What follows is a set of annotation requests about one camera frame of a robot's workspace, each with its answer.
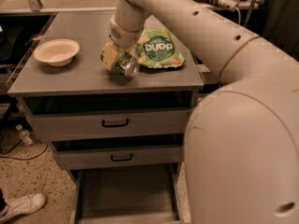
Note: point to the grey open bottom drawer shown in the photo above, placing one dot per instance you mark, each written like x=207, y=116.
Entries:
x=127, y=195

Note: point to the white power adapter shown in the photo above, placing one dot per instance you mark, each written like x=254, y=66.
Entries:
x=228, y=4

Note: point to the green soda can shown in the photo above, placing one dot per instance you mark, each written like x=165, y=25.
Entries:
x=126, y=65

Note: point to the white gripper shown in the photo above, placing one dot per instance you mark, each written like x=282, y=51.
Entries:
x=123, y=35

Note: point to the grey top drawer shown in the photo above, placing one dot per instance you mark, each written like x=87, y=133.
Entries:
x=78, y=117

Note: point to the grey drawer cabinet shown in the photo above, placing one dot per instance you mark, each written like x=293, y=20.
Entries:
x=85, y=75

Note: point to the grey middle drawer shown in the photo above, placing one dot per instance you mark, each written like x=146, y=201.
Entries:
x=118, y=152

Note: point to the white paper bowl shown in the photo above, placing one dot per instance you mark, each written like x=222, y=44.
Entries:
x=57, y=52

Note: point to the white sneaker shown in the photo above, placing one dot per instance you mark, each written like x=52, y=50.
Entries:
x=25, y=205

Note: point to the small plastic bottle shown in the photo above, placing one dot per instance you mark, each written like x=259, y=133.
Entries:
x=25, y=135

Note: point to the green dang chips bag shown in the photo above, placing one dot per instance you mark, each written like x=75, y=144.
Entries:
x=156, y=50

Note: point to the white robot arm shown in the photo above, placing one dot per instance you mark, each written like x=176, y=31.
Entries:
x=242, y=140

